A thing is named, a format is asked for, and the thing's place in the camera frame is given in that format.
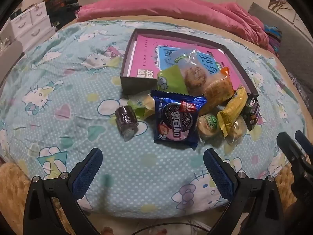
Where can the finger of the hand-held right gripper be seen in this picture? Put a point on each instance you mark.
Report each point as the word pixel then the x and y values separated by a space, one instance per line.
pixel 289 149
pixel 304 144

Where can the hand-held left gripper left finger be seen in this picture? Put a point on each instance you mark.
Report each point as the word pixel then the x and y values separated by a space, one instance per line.
pixel 89 171

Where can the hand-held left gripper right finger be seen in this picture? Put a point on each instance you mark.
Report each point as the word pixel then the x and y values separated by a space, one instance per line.
pixel 218 173

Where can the clear-wrapped round pastry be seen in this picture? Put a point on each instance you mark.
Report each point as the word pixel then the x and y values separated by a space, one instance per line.
pixel 236 129

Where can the green-label round pastry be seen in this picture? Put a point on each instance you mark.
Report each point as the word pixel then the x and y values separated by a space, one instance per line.
pixel 207 124

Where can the black pea snack packet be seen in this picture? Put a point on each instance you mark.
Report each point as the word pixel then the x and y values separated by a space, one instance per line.
pixel 253 113

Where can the yellow snack packet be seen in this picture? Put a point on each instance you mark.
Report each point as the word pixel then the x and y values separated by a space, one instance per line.
pixel 232 112

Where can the chocolate roll cake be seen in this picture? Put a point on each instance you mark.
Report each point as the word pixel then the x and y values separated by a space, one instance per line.
pixel 126 117

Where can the blue cookie packet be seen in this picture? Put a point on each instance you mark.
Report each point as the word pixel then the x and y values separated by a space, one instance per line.
pixel 176 120

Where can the orange-ended cracker packet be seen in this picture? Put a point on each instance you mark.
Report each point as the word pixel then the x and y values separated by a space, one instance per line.
pixel 217 90

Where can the small green-wrapped pastry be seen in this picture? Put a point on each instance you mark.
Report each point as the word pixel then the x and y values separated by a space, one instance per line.
pixel 144 102

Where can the grey cardboard box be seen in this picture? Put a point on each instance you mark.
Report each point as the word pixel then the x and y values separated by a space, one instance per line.
pixel 137 84

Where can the clear round cookie packet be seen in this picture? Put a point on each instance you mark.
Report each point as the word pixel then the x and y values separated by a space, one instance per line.
pixel 194 74

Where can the green snack packet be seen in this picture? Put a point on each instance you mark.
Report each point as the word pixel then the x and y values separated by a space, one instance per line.
pixel 171 80

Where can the yellow fluffy rug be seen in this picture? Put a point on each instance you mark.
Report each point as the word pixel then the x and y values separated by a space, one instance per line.
pixel 14 188

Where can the printed blue blanket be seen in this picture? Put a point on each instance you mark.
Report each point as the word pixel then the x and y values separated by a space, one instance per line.
pixel 73 90

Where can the grey headboard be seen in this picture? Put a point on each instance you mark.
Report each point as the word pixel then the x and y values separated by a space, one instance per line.
pixel 288 41

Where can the striped pillow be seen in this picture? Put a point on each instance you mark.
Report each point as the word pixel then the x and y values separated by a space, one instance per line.
pixel 272 34

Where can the pink book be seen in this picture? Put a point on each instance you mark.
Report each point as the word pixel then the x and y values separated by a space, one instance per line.
pixel 146 53

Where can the white drawer cabinet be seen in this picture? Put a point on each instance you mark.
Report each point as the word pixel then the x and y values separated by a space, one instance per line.
pixel 29 22

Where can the dark clothes pile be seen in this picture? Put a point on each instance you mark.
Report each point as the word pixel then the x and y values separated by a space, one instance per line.
pixel 61 7

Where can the pink quilt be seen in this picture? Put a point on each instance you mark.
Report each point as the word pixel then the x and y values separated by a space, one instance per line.
pixel 171 7

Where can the wall picture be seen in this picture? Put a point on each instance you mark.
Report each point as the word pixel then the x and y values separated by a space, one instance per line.
pixel 278 2

